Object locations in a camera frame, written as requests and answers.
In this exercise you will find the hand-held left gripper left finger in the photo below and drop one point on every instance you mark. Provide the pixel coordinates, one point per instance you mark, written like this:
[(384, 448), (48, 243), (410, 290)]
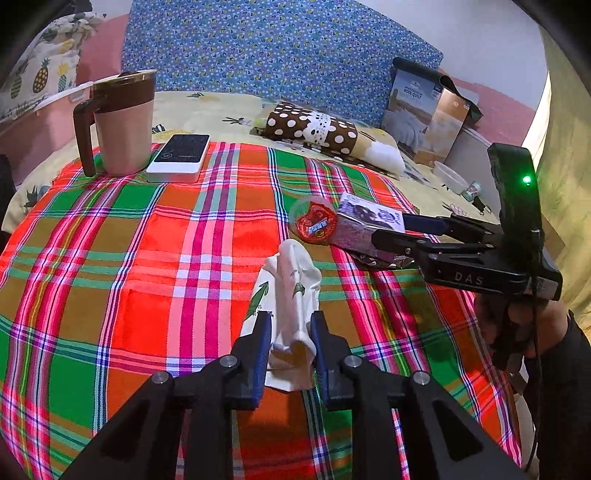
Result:
[(261, 360)]

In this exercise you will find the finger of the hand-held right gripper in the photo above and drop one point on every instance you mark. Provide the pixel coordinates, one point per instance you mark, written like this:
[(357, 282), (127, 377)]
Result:
[(397, 244), (429, 225)]

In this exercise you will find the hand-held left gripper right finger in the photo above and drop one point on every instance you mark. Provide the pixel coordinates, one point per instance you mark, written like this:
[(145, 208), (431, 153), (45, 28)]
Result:
[(323, 369)]

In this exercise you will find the white plastic packet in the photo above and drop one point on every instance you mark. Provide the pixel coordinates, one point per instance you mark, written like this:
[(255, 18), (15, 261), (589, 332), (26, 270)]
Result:
[(291, 286)]

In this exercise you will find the person's right forearm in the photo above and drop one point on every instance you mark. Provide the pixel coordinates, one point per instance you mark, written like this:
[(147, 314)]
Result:
[(565, 406)]

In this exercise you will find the person's right hand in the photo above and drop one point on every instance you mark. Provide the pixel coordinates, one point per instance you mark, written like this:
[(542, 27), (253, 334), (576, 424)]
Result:
[(554, 323)]

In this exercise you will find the clear plastic container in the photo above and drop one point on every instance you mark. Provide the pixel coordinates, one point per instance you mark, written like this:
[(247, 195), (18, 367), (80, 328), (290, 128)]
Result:
[(450, 177)]

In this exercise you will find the small glass jar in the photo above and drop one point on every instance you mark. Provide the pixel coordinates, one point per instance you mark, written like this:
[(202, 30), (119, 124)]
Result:
[(471, 191)]

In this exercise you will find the red jelly cup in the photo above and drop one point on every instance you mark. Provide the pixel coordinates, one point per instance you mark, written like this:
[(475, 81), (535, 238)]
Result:
[(314, 221)]

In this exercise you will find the white bedside cabinet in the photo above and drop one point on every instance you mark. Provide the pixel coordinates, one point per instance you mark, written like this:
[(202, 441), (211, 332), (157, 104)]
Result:
[(471, 147)]

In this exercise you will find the quilt package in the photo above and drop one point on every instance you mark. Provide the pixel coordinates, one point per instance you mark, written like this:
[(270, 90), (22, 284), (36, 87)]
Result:
[(406, 115)]

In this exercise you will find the pale yellow curtain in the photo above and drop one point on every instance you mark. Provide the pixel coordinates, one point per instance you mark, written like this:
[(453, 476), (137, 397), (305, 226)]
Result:
[(568, 194)]

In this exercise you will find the brown polka dot pillow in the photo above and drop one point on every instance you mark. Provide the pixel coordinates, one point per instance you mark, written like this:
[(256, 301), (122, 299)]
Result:
[(314, 129)]

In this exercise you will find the red green plaid blanket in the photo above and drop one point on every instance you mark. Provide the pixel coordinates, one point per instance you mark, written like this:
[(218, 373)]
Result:
[(138, 258)]

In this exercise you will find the white power bank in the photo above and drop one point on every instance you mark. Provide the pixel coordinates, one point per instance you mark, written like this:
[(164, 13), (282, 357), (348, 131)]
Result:
[(180, 157)]

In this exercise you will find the yellow pineapple print bedsheet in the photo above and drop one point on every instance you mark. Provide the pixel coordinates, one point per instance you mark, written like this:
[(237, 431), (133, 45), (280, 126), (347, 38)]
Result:
[(221, 110)]

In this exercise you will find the blue floral headboard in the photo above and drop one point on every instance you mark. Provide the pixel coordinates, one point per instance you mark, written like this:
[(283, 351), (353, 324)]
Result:
[(277, 46)]

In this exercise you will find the pineapple print fabric bag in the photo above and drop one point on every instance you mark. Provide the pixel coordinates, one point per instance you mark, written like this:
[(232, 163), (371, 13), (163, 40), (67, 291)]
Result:
[(41, 69)]

